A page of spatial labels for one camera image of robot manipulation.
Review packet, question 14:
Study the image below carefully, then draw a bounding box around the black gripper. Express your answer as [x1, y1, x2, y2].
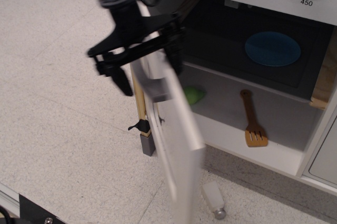
[87, 0, 185, 96]

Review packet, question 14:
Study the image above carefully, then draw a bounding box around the white oven door with window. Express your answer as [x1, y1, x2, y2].
[139, 49, 205, 223]

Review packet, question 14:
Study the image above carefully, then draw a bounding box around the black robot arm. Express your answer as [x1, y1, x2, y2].
[87, 0, 185, 96]

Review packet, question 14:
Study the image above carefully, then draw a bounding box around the green toy pear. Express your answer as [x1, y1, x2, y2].
[183, 86, 206, 105]

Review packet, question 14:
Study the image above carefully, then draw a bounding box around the black tape strip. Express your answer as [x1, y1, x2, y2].
[128, 119, 151, 133]

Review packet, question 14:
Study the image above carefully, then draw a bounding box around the grey plastic foot cap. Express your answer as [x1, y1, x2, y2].
[140, 133, 156, 156]

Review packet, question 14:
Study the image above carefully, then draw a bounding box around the white toy kitchen cabinet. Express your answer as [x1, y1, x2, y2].
[123, 0, 337, 196]

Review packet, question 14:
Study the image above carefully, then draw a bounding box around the blue round plate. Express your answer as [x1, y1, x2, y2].
[244, 32, 301, 67]

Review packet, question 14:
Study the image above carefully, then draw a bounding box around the wooden slotted spatula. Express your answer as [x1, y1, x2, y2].
[240, 89, 268, 147]

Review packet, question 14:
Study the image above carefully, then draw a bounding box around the white salt shaker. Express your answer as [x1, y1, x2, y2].
[202, 181, 226, 220]

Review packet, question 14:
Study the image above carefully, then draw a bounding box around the white cabinet door right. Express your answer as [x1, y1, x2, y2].
[309, 119, 336, 187]

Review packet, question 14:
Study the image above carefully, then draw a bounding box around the light wooden corner post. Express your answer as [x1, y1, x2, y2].
[130, 66, 151, 137]

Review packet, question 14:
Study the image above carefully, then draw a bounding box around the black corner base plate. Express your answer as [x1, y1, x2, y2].
[19, 194, 66, 224]

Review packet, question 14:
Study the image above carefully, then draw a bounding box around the black cable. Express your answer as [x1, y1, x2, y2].
[0, 205, 14, 224]

